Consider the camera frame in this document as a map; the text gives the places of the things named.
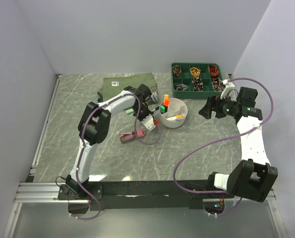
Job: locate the mint green highlighter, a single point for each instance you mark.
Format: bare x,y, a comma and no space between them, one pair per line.
129,111

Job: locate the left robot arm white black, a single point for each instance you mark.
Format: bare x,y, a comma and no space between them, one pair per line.
94,127

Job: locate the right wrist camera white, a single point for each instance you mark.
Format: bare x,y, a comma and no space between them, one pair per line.
228,87

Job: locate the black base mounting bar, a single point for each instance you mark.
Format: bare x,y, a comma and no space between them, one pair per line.
142,194

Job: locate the pink pencil case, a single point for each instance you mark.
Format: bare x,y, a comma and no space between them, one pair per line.
128,136

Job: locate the black orange highlighter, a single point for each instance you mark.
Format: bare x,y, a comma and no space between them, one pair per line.
166,101

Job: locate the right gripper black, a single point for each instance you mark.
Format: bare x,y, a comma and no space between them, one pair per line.
215,102

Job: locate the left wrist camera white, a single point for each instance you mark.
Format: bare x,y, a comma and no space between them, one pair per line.
149,123

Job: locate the black green highlighter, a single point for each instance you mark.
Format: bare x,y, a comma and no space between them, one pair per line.
163,109

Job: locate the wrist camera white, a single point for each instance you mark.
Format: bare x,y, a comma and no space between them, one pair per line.
228,87
149,123

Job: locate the green compartment tray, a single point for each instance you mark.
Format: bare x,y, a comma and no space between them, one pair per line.
196,80

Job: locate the white round pen holder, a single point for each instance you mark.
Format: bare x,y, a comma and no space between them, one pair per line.
176,107

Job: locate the aluminium rail frame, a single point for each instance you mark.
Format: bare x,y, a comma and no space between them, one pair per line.
244,218

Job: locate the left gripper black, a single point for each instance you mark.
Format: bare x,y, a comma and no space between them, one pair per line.
141,118

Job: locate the folded green t-shirt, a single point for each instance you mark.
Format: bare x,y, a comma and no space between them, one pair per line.
114,85

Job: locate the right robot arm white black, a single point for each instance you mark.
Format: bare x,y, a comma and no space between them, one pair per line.
254,176

